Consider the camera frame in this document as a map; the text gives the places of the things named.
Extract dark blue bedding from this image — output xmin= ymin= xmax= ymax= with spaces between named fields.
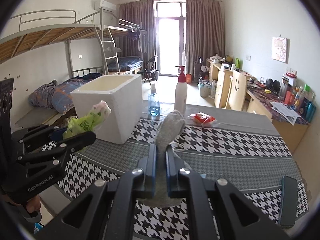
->
xmin=107 ymin=56 xmax=144 ymax=72

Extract metal bunk ladder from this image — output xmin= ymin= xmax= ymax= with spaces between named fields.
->
xmin=96 ymin=25 xmax=120 ymax=75

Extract dark hanging clothes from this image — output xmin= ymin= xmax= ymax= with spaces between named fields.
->
xmin=127 ymin=27 xmax=142 ymax=42

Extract white spray bottle red nozzle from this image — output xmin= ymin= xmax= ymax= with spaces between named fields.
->
xmin=174 ymin=65 xmax=187 ymax=117

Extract wooden desk with patterned cover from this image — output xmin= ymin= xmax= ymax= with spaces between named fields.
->
xmin=246 ymin=80 xmax=310 ymax=153

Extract person's left hand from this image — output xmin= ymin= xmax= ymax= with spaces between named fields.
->
xmin=25 ymin=194 xmax=42 ymax=215

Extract red wipes packet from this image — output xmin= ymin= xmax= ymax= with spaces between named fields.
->
xmin=188 ymin=112 xmax=217 ymax=125

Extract blue orange patterned quilt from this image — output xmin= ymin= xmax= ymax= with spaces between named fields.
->
xmin=28 ymin=73 xmax=103 ymax=115

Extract dark smartphone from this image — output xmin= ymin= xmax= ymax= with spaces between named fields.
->
xmin=278 ymin=176 xmax=298 ymax=228

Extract white air conditioner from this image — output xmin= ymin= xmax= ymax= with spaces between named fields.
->
xmin=94 ymin=0 xmax=116 ymax=13

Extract grey metal bunk bed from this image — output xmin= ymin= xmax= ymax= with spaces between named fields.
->
xmin=0 ymin=9 xmax=120 ymax=130
xmin=100 ymin=5 xmax=147 ymax=77

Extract black folding chair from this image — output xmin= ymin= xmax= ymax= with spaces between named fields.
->
xmin=137 ymin=55 xmax=159 ymax=84

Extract houndstooth tablecloth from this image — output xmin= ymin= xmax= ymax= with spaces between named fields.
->
xmin=37 ymin=104 xmax=313 ymax=240

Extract pink cartoon wall picture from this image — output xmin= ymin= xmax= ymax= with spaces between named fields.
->
xmin=272 ymin=36 xmax=290 ymax=63

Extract grey bucket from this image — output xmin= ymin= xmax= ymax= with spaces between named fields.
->
xmin=199 ymin=80 xmax=212 ymax=98

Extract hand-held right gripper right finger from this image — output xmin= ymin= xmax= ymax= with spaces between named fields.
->
xmin=165 ymin=147 xmax=293 ymax=240

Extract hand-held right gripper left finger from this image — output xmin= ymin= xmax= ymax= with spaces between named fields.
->
xmin=35 ymin=144 xmax=158 ymax=240

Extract brown curtain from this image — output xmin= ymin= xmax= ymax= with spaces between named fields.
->
xmin=185 ymin=0 xmax=225 ymax=75
xmin=118 ymin=0 xmax=157 ymax=70

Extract wooden chair with smiley face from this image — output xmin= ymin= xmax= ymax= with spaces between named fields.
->
xmin=226 ymin=69 xmax=255 ymax=112

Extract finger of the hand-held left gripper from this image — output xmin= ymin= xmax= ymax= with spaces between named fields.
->
xmin=15 ymin=131 xmax=97 ymax=178
xmin=11 ymin=124 xmax=68 ymax=155

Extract grey textured cloth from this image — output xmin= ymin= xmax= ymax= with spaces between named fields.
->
xmin=137 ymin=110 xmax=187 ymax=208

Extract white foam box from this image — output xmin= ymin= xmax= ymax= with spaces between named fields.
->
xmin=70 ymin=74 xmax=143 ymax=145

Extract black headphones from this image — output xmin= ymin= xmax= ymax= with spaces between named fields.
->
xmin=265 ymin=78 xmax=280 ymax=92

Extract group of toiletry bottles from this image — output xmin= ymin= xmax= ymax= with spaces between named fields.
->
xmin=279 ymin=72 xmax=317 ymax=120

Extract printed paper sheets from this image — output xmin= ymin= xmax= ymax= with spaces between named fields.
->
xmin=270 ymin=101 xmax=302 ymax=125

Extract green white plastic bag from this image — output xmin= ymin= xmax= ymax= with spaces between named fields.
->
xmin=62 ymin=100 xmax=112 ymax=140

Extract blue liquid spray bottle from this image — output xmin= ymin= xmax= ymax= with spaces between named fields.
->
xmin=148 ymin=84 xmax=161 ymax=117

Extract glass balcony door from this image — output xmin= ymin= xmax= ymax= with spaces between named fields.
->
xmin=154 ymin=1 xmax=187 ymax=77

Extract wooden desk with drawers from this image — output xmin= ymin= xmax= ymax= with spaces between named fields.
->
xmin=205 ymin=58 xmax=234 ymax=108

